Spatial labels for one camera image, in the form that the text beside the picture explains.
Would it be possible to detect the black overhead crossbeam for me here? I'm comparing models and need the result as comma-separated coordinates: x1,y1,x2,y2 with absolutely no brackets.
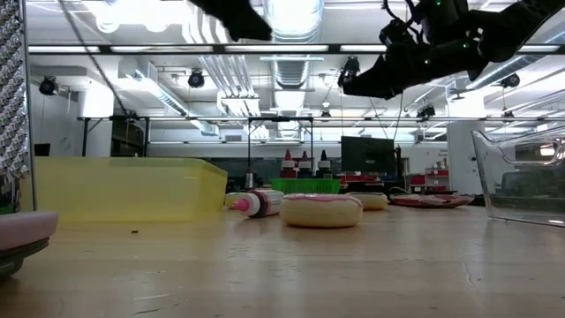
26,43,565,56

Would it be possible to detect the green plastic basket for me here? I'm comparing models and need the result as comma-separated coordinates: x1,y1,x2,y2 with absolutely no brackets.
269,178,342,195

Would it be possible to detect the pink capped colouring bottle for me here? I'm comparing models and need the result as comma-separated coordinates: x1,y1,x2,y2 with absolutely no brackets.
230,189,286,219

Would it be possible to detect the red snack packet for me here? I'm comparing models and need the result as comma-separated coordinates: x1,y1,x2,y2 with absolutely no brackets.
390,193,476,209

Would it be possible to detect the pink and chrome toaster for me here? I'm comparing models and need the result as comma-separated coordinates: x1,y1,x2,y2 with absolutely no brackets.
0,0,60,280

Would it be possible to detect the dark colouring bottle black tip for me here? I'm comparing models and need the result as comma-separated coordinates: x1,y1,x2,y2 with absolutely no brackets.
316,149,333,179

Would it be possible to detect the black monitor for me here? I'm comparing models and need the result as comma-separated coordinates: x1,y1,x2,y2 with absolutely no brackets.
340,135,396,176

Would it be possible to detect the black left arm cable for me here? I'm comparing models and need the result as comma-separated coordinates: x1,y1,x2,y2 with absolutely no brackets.
56,0,130,119

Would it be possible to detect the yellow translucent plastic bin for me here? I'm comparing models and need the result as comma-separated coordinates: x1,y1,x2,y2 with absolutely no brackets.
34,156,230,223

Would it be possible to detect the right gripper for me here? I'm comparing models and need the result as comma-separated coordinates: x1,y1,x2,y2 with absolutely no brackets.
341,38,490,102

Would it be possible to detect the red food colouring bottle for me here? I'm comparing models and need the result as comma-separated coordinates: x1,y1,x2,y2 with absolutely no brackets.
280,148,297,179

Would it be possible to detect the clear plastic bin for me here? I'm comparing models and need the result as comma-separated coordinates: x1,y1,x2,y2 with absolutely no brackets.
470,125,565,229

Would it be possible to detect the pink frosted donut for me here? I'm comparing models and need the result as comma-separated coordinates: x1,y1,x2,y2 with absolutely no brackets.
279,193,365,230

